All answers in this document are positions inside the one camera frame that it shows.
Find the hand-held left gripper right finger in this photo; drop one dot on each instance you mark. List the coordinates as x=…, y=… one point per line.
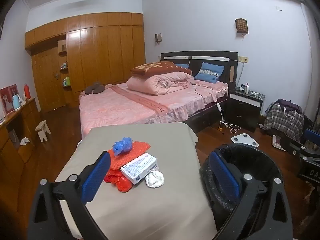
x=223, y=177

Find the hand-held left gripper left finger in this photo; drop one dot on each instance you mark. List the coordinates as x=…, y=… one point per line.
x=96, y=177

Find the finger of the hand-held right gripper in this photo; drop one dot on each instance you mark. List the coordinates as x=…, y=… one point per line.
x=310, y=135
x=291, y=146

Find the trash bin with black liner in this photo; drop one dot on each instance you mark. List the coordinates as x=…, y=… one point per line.
x=252, y=157

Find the white framed picture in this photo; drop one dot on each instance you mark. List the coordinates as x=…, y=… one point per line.
x=278, y=142

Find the red plastic bag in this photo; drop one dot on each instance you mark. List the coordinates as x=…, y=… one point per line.
x=123, y=183

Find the plaid cloth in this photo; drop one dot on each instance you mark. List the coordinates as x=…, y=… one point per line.
x=277, y=120

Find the purple garment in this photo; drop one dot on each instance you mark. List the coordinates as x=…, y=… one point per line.
x=290, y=105

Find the crumpled blue plastic bag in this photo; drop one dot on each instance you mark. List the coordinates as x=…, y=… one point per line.
x=122, y=146

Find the white cardboard box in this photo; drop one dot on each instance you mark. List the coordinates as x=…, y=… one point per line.
x=137, y=170

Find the white bathroom scale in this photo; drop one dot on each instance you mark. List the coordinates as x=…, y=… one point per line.
x=244, y=140

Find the yellow power strip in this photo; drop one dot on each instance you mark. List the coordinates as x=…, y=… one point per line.
x=221, y=125

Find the black and white nightstand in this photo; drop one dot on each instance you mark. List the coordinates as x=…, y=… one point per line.
x=243, y=112

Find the crumpled white tissue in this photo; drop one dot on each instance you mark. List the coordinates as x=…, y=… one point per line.
x=155, y=179

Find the small wooden stool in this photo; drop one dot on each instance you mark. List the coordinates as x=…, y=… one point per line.
x=43, y=128

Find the white lotion bottle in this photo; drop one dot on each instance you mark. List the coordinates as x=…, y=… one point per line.
x=247, y=88

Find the bed with pink bedding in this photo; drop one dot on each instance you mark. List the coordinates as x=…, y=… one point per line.
x=120, y=107

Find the crumpled white cloth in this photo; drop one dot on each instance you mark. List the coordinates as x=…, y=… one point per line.
x=25, y=141

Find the wooden sideboard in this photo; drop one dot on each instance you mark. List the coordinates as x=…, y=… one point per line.
x=15, y=160

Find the brown neck pillow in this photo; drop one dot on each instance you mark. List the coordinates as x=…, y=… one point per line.
x=95, y=88

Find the green and white shelf bottles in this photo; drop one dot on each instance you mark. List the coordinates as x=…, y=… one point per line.
x=66, y=81

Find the blue pillow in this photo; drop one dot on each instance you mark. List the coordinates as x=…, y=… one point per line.
x=210, y=71
x=182, y=65

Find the folded pink quilt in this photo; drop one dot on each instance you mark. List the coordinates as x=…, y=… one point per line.
x=150, y=83

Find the light blue kettle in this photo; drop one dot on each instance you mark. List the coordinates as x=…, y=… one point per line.
x=16, y=102

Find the red thermos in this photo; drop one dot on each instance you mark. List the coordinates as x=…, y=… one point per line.
x=27, y=92

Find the small shelf items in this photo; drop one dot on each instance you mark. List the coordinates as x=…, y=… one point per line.
x=64, y=65

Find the red picture frames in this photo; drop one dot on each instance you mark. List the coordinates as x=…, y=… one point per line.
x=7, y=100

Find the dark wooden headboard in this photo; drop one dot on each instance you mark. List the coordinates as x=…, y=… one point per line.
x=212, y=57

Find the wooden wardrobe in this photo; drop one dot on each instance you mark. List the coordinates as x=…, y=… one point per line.
x=105, y=55

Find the brown patterned pillow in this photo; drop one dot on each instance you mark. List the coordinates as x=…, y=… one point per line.
x=155, y=67

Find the cardboard box on shelf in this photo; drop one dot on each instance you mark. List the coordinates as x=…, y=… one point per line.
x=62, y=46

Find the dark bed frame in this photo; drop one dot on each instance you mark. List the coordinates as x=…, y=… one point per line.
x=207, y=118

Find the yellowish wall outlet panel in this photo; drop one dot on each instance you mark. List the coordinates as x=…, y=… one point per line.
x=243, y=59

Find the large wooden wall lamp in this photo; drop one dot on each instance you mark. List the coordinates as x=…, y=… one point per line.
x=241, y=26

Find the small wooden wall lamp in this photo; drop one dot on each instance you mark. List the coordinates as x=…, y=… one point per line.
x=158, y=37

